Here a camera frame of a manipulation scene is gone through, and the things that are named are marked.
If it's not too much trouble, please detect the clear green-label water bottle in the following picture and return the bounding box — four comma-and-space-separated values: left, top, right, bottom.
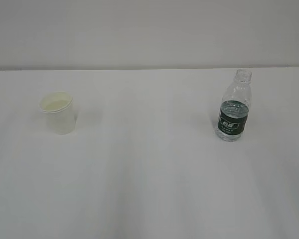
215, 69, 252, 142

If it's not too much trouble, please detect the white paper cup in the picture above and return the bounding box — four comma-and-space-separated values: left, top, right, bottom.
39, 92, 76, 135

